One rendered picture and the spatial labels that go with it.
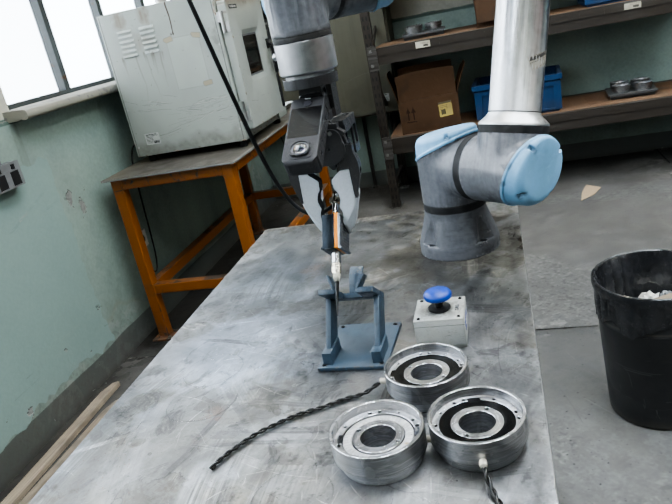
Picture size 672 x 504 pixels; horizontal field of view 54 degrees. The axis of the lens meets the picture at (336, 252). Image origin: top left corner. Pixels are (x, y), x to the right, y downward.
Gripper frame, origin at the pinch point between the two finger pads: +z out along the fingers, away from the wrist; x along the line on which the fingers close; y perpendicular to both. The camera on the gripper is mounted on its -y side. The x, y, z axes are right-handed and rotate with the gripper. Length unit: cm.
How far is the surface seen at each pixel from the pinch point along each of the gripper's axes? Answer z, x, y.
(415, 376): 18.1, -9.5, -9.1
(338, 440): 17.1, -3.0, -23.3
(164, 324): 93, 144, 159
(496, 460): 18.0, -20.1, -25.4
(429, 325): 16.0, -10.4, 0.4
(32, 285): 46, 154, 104
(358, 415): 16.8, -4.4, -19.2
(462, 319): 15.5, -15.0, 0.6
